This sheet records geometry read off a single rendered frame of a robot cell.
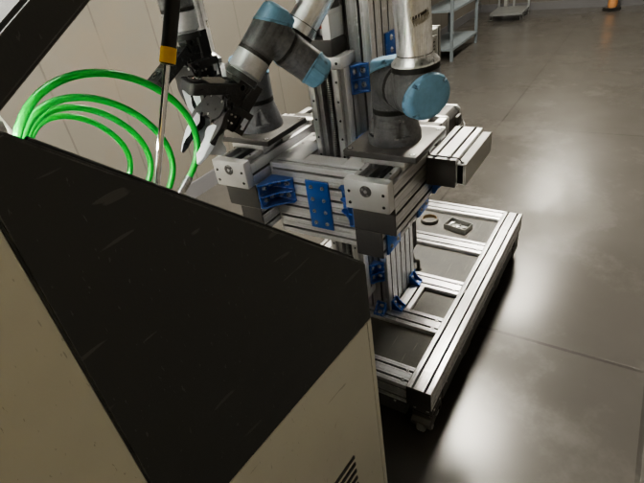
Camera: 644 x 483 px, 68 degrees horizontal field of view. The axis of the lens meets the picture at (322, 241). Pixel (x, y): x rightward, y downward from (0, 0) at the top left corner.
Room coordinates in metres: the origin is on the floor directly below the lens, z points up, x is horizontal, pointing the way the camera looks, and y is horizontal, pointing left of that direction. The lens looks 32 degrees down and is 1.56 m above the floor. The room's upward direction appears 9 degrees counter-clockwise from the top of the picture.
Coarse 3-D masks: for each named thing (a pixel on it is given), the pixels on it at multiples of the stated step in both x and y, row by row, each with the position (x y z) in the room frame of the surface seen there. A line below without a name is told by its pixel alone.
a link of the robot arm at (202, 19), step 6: (198, 0) 1.61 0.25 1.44; (198, 6) 1.60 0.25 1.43; (198, 12) 1.59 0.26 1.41; (204, 12) 1.61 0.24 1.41; (198, 18) 1.59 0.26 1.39; (204, 18) 1.60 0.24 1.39; (204, 24) 1.60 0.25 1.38; (210, 36) 1.60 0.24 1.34; (210, 42) 1.59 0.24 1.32; (216, 54) 1.59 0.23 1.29; (216, 66) 1.56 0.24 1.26; (222, 66) 1.57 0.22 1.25; (222, 72) 1.55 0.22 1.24
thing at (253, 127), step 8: (272, 96) 1.59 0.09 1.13; (256, 104) 1.55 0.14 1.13; (264, 104) 1.55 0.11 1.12; (272, 104) 1.58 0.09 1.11; (256, 112) 1.54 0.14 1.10; (264, 112) 1.55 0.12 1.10; (272, 112) 1.56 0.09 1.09; (256, 120) 1.54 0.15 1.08; (264, 120) 1.54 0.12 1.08; (272, 120) 1.55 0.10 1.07; (280, 120) 1.57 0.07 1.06; (248, 128) 1.54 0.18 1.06; (256, 128) 1.53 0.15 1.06; (264, 128) 1.53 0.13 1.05; (272, 128) 1.54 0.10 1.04
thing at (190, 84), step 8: (184, 80) 0.98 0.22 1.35; (192, 80) 0.98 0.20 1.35; (200, 80) 0.99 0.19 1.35; (208, 80) 1.00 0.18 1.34; (216, 80) 1.02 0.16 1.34; (224, 80) 1.03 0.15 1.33; (232, 80) 1.04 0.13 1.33; (184, 88) 0.98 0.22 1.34; (192, 88) 0.97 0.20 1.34; (200, 88) 0.98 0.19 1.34; (208, 88) 0.99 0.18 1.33; (216, 88) 1.00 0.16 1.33; (224, 88) 1.01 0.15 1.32; (232, 88) 1.02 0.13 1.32
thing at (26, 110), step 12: (72, 72) 0.85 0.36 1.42; (84, 72) 0.86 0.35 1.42; (96, 72) 0.88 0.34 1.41; (108, 72) 0.90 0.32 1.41; (120, 72) 0.91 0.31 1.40; (48, 84) 0.82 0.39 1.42; (60, 84) 0.83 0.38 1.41; (144, 84) 0.94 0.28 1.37; (156, 84) 0.96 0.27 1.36; (36, 96) 0.80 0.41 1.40; (168, 96) 0.97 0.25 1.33; (24, 108) 0.78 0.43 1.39; (180, 108) 0.99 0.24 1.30; (24, 120) 0.77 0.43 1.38; (192, 120) 1.00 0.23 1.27; (12, 132) 0.76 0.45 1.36; (192, 132) 1.00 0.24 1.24; (192, 168) 0.98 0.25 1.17
